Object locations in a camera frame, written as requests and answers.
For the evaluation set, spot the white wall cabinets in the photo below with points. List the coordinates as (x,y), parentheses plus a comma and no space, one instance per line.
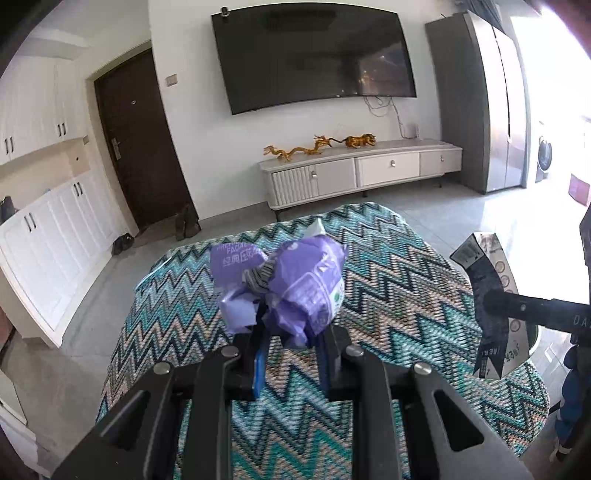
(46,240)

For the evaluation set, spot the grey curtain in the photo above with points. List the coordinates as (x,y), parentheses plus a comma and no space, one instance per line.
(485,11)

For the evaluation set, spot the pair of brown boots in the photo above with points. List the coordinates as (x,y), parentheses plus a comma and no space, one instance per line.
(187,224)

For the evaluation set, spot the purple stool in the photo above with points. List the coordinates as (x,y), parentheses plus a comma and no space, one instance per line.
(579,189)

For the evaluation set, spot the zigzag patterned table cloth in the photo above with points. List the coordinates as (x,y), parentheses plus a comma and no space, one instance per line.
(392,286)

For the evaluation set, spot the grey double door fridge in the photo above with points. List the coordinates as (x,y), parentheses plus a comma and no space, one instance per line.
(480,101)

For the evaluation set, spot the golden dragon figurine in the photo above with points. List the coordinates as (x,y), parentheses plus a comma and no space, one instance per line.
(295,152)

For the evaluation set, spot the pair of dark shoes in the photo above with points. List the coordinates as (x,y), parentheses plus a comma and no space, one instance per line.
(122,244)

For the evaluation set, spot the purple wrapper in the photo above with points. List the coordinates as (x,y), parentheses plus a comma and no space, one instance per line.
(304,286)

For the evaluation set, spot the black and silver carton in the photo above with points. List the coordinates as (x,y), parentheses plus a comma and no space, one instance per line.
(489,267)

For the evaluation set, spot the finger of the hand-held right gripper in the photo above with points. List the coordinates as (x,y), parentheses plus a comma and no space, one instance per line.
(531,307)

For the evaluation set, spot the dark brown door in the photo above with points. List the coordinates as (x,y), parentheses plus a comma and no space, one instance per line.
(138,138)

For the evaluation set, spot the person's blue trouser leg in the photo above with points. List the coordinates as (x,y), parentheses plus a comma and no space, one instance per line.
(572,401)

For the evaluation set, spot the washing machine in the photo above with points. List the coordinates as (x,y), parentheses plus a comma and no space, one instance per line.
(545,157)

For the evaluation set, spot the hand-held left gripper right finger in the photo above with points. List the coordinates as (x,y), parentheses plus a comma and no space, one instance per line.
(325,364)

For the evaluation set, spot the golden tiger figurine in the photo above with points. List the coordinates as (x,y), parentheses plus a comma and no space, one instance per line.
(360,141)

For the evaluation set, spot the black wall television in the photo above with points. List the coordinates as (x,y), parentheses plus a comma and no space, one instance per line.
(314,55)

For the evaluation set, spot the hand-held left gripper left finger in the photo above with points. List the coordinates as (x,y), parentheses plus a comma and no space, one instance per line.
(259,369)

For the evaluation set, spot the wall switch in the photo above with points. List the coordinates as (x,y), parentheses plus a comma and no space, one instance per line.
(171,80)

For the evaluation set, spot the wall outlet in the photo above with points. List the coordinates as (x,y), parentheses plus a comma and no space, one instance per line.
(413,130)

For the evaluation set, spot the white television cabinet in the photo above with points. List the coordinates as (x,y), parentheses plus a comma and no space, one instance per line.
(388,168)

